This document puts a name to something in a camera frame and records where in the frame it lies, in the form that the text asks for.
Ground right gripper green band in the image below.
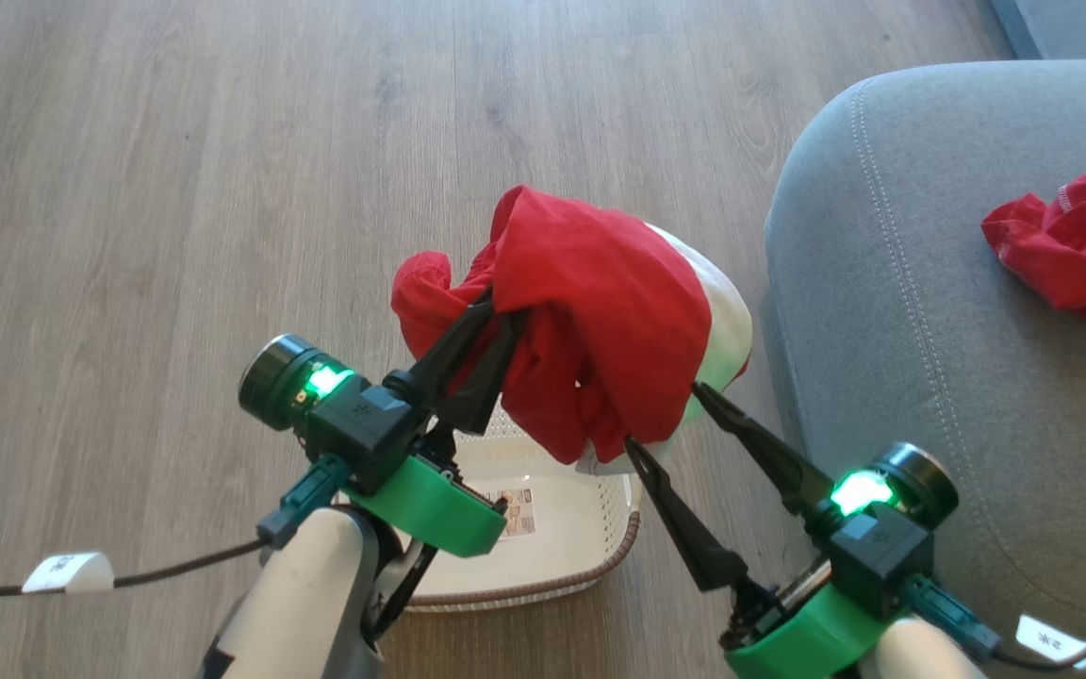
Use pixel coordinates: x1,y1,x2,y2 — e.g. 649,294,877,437
625,382,959,679

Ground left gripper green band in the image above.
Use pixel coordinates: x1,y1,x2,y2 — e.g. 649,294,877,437
239,290,527,557

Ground red and white garment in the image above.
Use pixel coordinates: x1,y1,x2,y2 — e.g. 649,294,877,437
981,137,1086,326
390,185,753,475

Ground paper sticker inside basket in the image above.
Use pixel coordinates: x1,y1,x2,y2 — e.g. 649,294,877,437
491,489,536,538

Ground white laundry basket brown rim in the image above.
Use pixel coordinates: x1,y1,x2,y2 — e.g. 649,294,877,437
336,406,643,614

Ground grey sofa seat cushion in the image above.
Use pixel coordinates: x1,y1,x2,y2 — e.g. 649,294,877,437
765,58,1086,679

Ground black left cable teal connector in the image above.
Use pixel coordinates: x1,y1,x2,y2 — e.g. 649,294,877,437
0,455,351,679

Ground black cable teal connector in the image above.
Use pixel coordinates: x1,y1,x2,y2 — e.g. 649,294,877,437
901,575,1086,675
0,455,351,679

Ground thin black left gripper cable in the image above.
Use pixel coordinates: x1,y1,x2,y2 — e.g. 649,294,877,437
369,542,440,642

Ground black right cable teal connector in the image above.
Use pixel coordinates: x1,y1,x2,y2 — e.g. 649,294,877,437
901,575,1086,675

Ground white right cable label tag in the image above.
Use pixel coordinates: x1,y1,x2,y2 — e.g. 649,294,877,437
1014,615,1086,661

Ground white cable label tag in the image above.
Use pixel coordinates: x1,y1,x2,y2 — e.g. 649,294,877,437
22,552,115,595
1014,615,1086,661

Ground white left cable label tag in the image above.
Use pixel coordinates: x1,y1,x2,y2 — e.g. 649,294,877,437
22,552,115,595

